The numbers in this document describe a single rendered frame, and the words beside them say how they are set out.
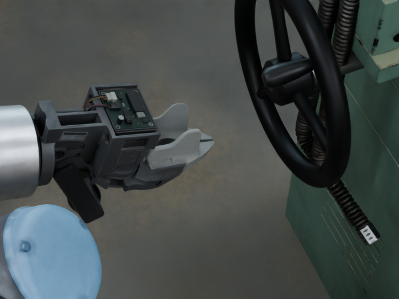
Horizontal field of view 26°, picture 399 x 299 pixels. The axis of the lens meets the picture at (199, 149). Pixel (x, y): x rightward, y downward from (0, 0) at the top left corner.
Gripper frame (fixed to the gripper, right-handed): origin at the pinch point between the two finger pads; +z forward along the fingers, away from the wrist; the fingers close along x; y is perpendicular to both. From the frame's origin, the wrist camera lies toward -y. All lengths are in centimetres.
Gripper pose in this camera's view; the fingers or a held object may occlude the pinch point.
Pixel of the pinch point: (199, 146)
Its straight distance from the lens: 95.6
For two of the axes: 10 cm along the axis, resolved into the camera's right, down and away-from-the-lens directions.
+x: -3.8, -7.6, 5.3
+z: 8.7, -0.9, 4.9
